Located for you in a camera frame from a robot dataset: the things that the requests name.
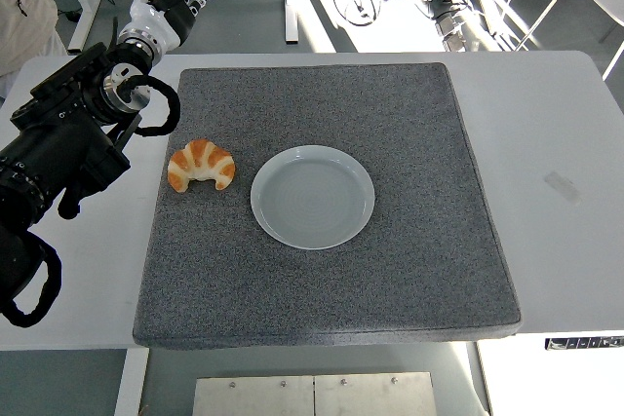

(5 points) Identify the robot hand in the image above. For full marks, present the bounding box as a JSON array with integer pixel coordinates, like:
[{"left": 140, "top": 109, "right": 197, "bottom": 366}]
[{"left": 118, "top": 0, "right": 230, "bottom": 55}]

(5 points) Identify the croissant bread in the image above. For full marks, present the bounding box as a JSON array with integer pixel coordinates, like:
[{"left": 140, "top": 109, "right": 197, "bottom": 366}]
[{"left": 167, "top": 138, "right": 237, "bottom": 193}]

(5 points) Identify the light grey round plate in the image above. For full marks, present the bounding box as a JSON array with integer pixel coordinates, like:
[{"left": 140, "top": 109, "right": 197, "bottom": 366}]
[{"left": 250, "top": 144, "right": 376, "bottom": 250}]

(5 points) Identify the grey metal plate with screws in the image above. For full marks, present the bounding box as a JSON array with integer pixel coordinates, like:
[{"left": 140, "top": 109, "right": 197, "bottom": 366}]
[{"left": 192, "top": 371, "right": 439, "bottom": 416}]

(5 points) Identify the person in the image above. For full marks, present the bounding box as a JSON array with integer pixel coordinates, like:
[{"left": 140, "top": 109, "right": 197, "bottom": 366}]
[{"left": 0, "top": 0, "right": 68, "bottom": 92}]

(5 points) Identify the grey speckled mat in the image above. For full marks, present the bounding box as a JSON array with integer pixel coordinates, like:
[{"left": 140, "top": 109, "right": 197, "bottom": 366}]
[{"left": 132, "top": 62, "right": 523, "bottom": 352}]

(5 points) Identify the white table leg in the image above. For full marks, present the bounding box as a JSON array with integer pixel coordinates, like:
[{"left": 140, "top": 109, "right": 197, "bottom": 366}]
[{"left": 114, "top": 348, "right": 151, "bottom": 416}]

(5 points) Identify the clear tape piece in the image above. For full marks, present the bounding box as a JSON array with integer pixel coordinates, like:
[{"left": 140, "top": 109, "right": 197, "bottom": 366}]
[{"left": 543, "top": 170, "right": 582, "bottom": 207}]

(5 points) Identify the table control panel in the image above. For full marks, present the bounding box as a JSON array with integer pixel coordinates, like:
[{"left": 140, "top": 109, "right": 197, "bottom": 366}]
[{"left": 544, "top": 335, "right": 624, "bottom": 352}]

